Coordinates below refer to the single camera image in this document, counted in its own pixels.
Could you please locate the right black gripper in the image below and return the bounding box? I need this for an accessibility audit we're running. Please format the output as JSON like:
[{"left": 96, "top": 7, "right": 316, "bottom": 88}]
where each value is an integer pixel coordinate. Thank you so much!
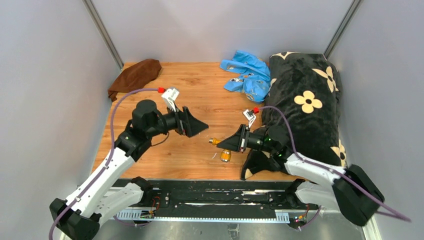
[{"left": 217, "top": 124, "right": 276, "bottom": 154}]

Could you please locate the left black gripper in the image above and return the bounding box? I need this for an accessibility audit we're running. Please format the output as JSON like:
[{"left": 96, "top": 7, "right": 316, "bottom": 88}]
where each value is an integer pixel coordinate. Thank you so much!
[{"left": 147, "top": 101, "right": 209, "bottom": 138}]

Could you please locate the yellow brass water faucet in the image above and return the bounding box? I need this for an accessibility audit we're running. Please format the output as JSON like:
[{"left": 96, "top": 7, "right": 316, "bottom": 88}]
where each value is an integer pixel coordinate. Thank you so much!
[{"left": 208, "top": 137, "right": 232, "bottom": 163}]

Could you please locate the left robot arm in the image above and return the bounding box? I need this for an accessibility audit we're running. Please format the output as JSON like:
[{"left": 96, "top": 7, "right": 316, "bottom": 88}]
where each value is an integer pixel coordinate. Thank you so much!
[{"left": 49, "top": 99, "right": 209, "bottom": 240}]

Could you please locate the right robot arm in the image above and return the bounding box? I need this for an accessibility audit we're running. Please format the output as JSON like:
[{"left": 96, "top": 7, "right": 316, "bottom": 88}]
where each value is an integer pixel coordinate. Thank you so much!
[{"left": 209, "top": 124, "right": 385, "bottom": 227}]

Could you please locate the blue plastic bag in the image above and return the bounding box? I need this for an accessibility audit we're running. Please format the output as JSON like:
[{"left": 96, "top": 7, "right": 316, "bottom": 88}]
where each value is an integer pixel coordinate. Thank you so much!
[{"left": 219, "top": 50, "right": 271, "bottom": 104}]

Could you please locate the black floral blanket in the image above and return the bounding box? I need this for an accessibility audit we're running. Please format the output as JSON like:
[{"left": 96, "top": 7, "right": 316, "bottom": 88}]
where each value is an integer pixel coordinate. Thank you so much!
[{"left": 254, "top": 51, "right": 347, "bottom": 166}]

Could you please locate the brown cloth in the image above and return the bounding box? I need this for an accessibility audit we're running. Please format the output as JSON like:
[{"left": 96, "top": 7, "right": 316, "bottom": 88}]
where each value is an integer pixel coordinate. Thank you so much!
[{"left": 107, "top": 58, "right": 162, "bottom": 102}]

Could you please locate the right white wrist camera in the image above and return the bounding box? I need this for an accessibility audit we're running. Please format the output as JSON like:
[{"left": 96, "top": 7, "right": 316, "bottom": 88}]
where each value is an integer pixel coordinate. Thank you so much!
[{"left": 242, "top": 107, "right": 260, "bottom": 128}]

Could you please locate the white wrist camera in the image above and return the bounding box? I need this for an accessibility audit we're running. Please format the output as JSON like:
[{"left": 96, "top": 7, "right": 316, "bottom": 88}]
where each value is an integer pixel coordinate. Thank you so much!
[
  {"left": 161, "top": 87, "right": 180, "bottom": 112},
  {"left": 242, "top": 107, "right": 260, "bottom": 128}
]

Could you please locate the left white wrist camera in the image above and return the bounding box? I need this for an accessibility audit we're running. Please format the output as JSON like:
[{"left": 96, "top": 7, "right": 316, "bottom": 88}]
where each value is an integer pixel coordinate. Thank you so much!
[{"left": 161, "top": 87, "right": 180, "bottom": 112}]

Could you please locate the aluminium frame rail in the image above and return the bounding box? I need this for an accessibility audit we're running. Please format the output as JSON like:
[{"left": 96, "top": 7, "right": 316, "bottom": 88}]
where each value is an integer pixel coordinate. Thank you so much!
[{"left": 66, "top": 189, "right": 374, "bottom": 223}]

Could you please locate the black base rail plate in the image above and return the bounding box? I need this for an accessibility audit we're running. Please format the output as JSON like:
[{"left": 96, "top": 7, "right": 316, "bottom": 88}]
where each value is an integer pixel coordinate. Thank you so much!
[{"left": 110, "top": 179, "right": 336, "bottom": 228}]

